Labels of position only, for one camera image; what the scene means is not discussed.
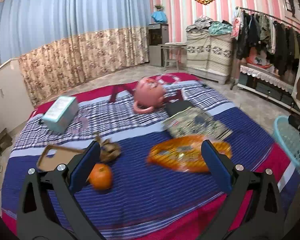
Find teal white tissue box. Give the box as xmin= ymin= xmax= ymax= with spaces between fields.
xmin=42 ymin=96 xmax=79 ymax=133

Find low black tv stand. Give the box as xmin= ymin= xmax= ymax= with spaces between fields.
xmin=237 ymin=64 xmax=300 ymax=112

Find light blue plastic basket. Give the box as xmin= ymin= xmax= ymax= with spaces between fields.
xmin=272 ymin=115 xmax=300 ymax=173

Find patterned snack bag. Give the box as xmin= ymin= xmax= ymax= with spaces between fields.
xmin=163 ymin=107 xmax=232 ymax=140

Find metal clothes rack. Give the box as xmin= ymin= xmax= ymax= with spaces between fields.
xmin=230 ymin=6 xmax=300 ymax=91

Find patterned cloth covered cabinet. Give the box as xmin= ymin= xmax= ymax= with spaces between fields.
xmin=186 ymin=30 xmax=233 ymax=85

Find blue and floral curtain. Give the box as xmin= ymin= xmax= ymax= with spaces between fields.
xmin=0 ymin=0 xmax=151 ymax=105

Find orange snack wrapper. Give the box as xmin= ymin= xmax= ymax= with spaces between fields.
xmin=147 ymin=134 xmax=233 ymax=173

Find hanging dark clothes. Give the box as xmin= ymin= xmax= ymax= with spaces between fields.
xmin=236 ymin=10 xmax=300 ymax=76

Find red pink hanging bag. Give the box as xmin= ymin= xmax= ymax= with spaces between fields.
xmin=231 ymin=7 xmax=241 ymax=40

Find brown wrapper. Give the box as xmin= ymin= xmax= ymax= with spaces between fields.
xmin=95 ymin=135 xmax=121 ymax=164

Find grey water dispenser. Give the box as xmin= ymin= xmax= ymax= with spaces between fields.
xmin=148 ymin=23 xmax=169 ymax=67

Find brown phone case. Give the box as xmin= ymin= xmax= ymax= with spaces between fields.
xmin=36 ymin=145 xmax=84 ymax=172

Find blue covered water bottle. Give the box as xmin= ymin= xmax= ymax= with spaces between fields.
xmin=151 ymin=4 xmax=168 ymax=24

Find white lace cloth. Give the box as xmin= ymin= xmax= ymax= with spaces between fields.
xmin=240 ymin=65 xmax=293 ymax=94

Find pile of folded clothes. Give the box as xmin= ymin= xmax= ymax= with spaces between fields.
xmin=186 ymin=16 xmax=232 ymax=36

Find white cabinet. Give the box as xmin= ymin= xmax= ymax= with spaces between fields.
xmin=0 ymin=58 xmax=34 ymax=133

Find small metal side table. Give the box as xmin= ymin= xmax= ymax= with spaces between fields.
xmin=159 ymin=42 xmax=187 ymax=71

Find orange tangerine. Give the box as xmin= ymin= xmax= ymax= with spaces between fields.
xmin=88 ymin=164 xmax=113 ymax=191

